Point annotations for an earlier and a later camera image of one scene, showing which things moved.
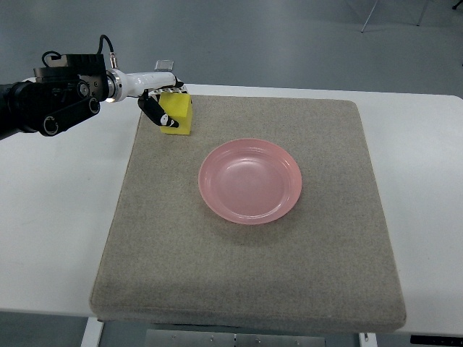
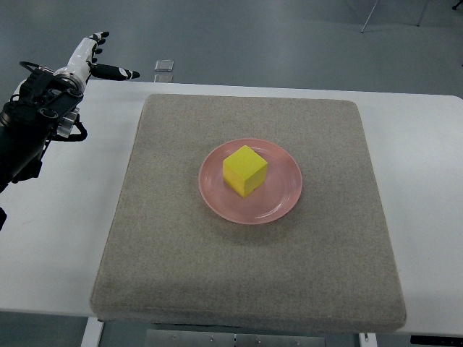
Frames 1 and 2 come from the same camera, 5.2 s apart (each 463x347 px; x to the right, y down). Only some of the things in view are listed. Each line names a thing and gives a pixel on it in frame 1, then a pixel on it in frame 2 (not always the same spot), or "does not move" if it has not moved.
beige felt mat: x=264 y=219 does not move
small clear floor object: x=163 y=65 does not move
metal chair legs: x=425 y=7 does not move
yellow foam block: x=179 y=107 -> x=245 y=170
